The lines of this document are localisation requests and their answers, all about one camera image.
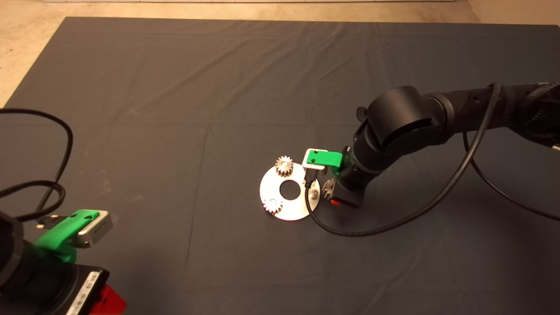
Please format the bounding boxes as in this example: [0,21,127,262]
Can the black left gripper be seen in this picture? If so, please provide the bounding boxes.
[11,258,127,315]

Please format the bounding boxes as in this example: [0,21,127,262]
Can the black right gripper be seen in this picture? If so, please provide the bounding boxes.
[331,173,370,208]

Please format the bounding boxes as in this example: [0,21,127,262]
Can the round metal carrier plate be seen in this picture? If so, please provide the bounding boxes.
[259,162,321,221]

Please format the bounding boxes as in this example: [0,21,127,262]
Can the dark grey table cloth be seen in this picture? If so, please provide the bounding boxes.
[0,17,560,315]

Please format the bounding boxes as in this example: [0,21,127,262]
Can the black right camera cable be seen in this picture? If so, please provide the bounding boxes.
[304,82,501,237]

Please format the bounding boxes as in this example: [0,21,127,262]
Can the green right camera mount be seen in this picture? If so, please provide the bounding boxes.
[306,150,350,175]

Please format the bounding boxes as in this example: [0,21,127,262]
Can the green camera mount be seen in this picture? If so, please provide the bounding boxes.
[34,209,99,263]
[306,150,350,175]

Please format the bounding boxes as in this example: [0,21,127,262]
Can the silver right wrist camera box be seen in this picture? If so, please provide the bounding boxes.
[303,148,326,172]

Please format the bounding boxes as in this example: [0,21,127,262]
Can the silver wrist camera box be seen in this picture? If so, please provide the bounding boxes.
[75,211,113,249]
[303,148,326,172]

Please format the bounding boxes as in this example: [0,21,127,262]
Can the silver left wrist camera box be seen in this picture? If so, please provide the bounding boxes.
[75,211,113,249]

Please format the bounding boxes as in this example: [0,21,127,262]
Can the green left camera mount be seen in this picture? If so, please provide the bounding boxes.
[34,209,99,263]

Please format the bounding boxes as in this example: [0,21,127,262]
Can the black braided cable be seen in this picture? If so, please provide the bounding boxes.
[0,180,66,221]

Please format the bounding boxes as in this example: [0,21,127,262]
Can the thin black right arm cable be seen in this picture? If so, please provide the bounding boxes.
[463,131,560,221]

